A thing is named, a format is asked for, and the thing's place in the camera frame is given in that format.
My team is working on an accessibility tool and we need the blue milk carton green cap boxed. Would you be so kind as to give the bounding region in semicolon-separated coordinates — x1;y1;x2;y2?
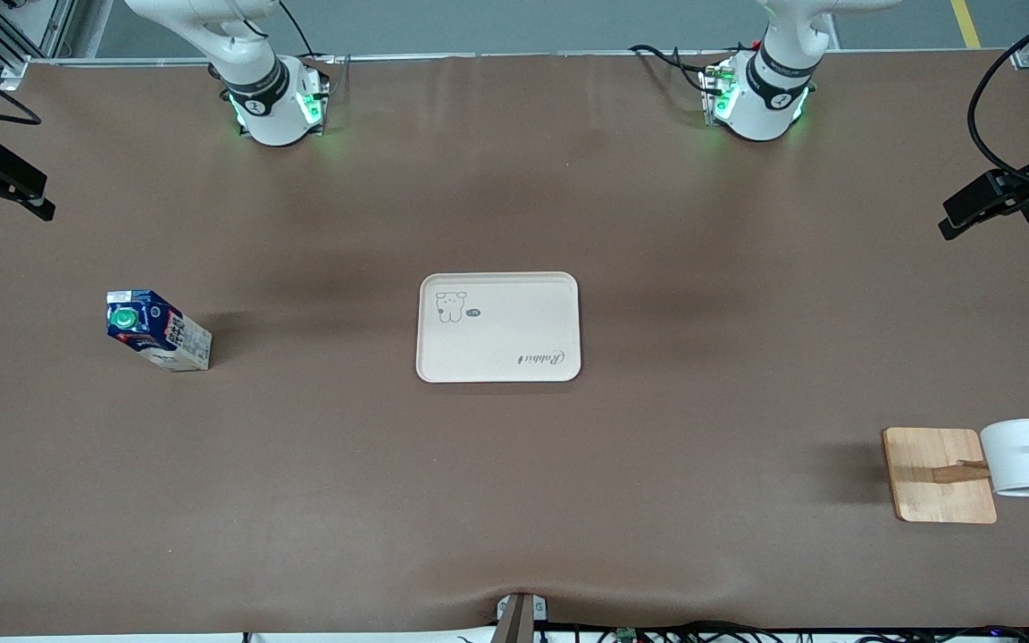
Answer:
105;288;213;372

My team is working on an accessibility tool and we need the beige tray with dog print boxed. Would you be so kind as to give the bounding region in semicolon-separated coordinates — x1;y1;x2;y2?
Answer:
415;271;582;384

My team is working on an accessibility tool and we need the wooden mug stand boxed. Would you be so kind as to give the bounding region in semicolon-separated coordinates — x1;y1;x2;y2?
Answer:
882;390;1029;535

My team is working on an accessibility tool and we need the metal table edge clamp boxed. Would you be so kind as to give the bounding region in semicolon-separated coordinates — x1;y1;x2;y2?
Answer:
494;592;548;643

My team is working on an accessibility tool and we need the black right arm base cable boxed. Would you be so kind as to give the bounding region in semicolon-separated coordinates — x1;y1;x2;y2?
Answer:
278;0;341;68

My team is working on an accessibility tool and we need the black arm base cable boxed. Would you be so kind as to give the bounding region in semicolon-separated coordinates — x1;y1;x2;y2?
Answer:
629;43;730;97
278;0;341;68

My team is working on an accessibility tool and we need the black left arm base cable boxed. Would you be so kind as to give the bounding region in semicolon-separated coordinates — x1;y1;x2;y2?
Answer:
629;43;730;97

